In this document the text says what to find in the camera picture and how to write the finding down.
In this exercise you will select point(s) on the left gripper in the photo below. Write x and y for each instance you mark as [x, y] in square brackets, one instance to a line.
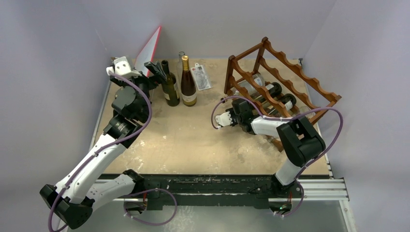
[154, 81]

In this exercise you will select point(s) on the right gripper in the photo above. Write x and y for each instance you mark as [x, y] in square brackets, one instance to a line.
[239, 107]

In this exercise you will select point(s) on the dark green wine bottle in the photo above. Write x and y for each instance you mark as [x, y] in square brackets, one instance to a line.
[170, 86]

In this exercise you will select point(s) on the gold capped red wine bottle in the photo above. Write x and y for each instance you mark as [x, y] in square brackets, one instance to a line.
[188, 88]

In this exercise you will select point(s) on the silver capped bottle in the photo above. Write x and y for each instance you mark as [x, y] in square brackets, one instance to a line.
[289, 100]
[274, 89]

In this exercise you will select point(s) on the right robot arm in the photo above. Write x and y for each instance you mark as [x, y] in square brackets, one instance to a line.
[300, 140]

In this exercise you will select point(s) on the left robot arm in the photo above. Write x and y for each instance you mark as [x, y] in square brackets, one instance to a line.
[74, 198]

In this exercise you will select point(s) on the wooden wine rack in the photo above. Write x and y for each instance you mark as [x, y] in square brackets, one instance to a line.
[245, 84]

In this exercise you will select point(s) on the red framed whiteboard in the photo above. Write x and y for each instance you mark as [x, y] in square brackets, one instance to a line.
[147, 53]

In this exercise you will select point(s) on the white printed card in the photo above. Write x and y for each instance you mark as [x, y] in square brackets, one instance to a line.
[201, 77]

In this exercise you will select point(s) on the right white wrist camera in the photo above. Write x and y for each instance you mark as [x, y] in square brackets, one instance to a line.
[224, 120]

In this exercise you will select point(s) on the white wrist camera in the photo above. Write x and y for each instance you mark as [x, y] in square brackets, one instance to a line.
[123, 67]
[224, 120]

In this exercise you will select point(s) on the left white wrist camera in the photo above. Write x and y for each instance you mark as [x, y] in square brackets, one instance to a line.
[123, 67]

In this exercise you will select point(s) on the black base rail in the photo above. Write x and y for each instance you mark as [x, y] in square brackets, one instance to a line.
[257, 191]

